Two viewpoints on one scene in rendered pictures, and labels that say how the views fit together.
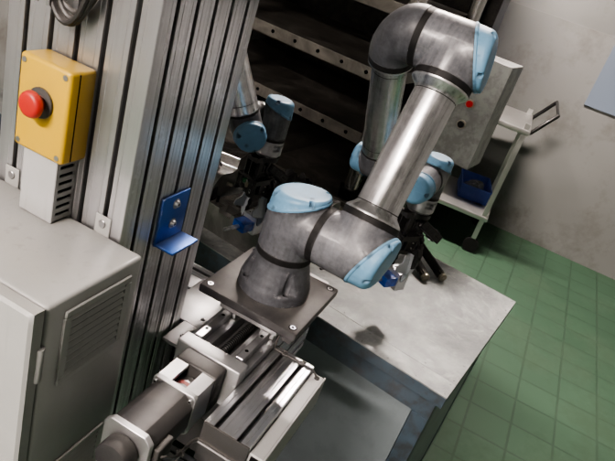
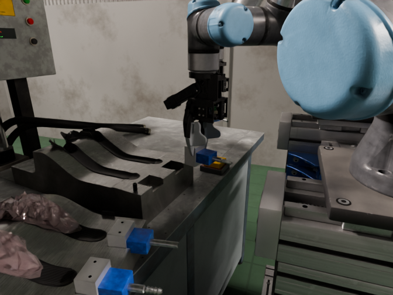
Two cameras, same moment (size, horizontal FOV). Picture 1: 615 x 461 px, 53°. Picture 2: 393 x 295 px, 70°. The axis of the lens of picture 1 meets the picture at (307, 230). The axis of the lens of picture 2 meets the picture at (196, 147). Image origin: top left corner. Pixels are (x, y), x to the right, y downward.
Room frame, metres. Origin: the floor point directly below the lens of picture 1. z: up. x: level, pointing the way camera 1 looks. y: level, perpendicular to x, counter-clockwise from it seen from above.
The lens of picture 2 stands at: (1.52, 0.87, 1.22)
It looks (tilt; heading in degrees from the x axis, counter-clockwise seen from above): 21 degrees down; 272
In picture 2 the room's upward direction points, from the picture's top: straight up
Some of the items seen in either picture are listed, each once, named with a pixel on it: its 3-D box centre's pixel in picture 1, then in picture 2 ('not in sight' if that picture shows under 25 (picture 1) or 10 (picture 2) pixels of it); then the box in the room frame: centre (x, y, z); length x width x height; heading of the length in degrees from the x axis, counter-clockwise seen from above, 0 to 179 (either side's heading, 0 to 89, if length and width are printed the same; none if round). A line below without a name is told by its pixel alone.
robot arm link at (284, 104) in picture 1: (275, 118); (204, 27); (1.53, 0.17, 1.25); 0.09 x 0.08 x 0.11; 114
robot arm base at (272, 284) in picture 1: (279, 266); not in sight; (1.09, 0.03, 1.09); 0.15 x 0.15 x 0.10
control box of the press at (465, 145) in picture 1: (408, 222); (31, 146); (2.39, -0.39, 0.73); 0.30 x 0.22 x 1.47; 65
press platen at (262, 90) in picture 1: (303, 84); not in sight; (2.93, 0.25, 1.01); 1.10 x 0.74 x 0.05; 65
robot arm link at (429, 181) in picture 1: (414, 182); not in sight; (1.41, -0.21, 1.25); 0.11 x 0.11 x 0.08; 70
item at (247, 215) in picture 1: (241, 225); (209, 157); (1.51, 0.18, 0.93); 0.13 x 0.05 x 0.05; 148
